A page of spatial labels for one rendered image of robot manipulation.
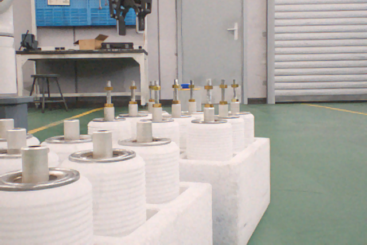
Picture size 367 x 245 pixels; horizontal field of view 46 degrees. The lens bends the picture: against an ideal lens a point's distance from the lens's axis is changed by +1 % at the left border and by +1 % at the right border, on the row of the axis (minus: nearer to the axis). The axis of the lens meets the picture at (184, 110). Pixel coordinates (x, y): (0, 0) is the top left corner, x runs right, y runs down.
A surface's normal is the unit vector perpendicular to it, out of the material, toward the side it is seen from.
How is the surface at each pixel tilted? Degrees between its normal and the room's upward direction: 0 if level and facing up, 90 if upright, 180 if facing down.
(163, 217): 0
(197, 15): 90
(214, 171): 90
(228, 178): 90
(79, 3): 90
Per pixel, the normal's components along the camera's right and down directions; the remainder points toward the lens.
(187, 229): 0.95, 0.00
